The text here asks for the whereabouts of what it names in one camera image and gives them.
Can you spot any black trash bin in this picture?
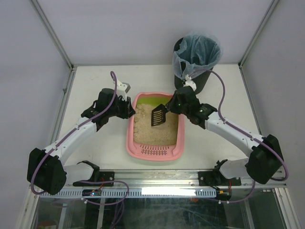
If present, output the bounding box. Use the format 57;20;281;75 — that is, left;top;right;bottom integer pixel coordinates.
173;35;221;94

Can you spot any pink litter box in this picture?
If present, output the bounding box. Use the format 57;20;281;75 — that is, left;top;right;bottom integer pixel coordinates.
126;92;185;161

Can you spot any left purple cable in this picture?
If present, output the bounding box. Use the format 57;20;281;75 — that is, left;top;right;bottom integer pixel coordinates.
30;71;117;195

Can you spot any black litter scoop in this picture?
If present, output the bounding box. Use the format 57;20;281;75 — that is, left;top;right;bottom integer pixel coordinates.
151;104;168;126

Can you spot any beige cat litter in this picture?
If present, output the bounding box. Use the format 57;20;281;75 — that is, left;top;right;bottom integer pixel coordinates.
133;104;179;146

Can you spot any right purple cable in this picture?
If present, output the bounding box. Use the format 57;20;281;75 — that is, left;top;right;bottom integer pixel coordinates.
188;69;290;205

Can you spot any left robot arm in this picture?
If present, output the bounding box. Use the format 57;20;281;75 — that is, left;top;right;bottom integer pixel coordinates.
27;88;135;195

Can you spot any blue plastic bin liner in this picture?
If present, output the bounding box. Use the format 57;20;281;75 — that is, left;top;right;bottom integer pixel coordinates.
172;30;224;81

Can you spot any purple cable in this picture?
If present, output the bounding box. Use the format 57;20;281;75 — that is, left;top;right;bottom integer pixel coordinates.
188;69;290;205
30;71;117;195

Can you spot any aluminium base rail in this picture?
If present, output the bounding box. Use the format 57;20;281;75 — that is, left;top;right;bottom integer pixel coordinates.
64;169;286;190

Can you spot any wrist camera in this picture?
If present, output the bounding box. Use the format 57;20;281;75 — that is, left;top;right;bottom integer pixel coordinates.
112;79;131;101
183;74;196;91

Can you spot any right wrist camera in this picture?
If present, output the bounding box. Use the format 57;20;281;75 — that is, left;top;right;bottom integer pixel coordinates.
183;74;196;91

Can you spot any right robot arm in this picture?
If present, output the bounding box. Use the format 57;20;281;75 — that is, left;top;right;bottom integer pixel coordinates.
165;86;284;184

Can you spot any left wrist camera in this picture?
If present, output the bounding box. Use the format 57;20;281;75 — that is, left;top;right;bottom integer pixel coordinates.
112;79;131;101

